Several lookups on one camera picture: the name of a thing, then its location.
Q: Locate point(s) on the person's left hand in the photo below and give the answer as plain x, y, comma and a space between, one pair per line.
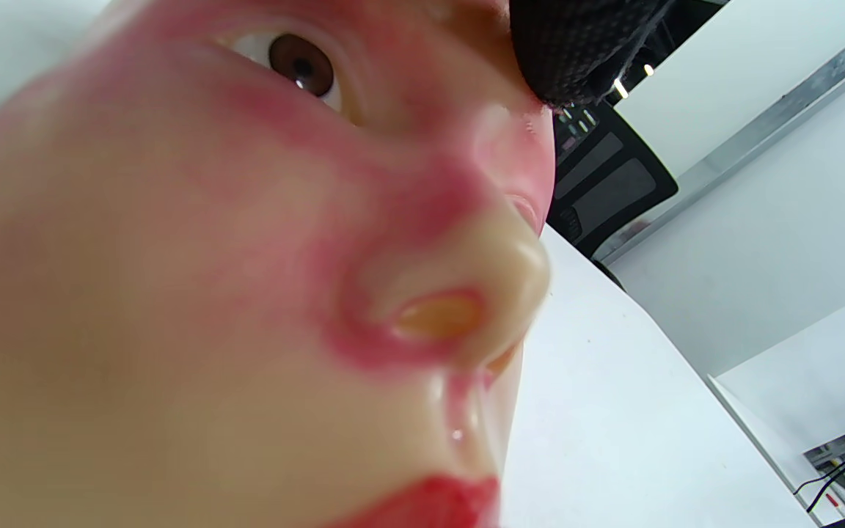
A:
576, 44

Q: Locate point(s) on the black office chair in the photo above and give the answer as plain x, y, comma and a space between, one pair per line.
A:
613, 183

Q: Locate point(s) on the mannequin head with red makeup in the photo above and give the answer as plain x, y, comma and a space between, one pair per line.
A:
195, 293

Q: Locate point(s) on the silver metal wall rail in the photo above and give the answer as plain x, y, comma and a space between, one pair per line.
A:
760, 128

